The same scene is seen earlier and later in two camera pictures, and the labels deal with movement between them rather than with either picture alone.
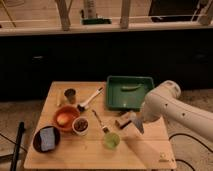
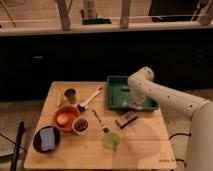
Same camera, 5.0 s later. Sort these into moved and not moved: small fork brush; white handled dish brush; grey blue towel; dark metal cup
Moved: grey blue towel
Not moved: dark metal cup; white handled dish brush; small fork brush
